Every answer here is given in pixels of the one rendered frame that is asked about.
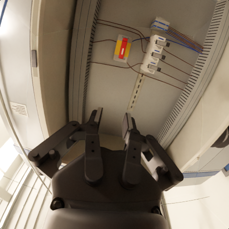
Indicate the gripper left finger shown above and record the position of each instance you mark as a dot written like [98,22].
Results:
[53,141]

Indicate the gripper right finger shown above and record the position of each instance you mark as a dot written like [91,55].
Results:
[132,161]

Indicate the grey yellow isolator box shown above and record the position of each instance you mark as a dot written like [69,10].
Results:
[117,48]

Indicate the white paper label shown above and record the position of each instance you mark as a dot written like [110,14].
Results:
[19,108]

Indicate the white slatted panel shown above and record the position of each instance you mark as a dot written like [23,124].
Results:
[18,196]

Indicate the grey bench with blue edge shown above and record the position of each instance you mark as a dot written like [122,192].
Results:
[205,161]

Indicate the beige electrical cabinet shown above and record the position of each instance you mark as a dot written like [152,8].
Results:
[110,85]

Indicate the light grey cabinet door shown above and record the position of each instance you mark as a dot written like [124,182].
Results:
[18,71]

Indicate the dark grey door latch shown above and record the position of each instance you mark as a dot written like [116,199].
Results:
[34,58]

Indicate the grey breaker toggle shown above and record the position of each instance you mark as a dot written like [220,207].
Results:
[162,43]
[158,55]
[153,67]

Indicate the white blue terminal block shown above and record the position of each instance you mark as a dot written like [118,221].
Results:
[160,23]

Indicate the beige perforated mounting rail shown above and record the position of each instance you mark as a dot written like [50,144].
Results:
[135,93]

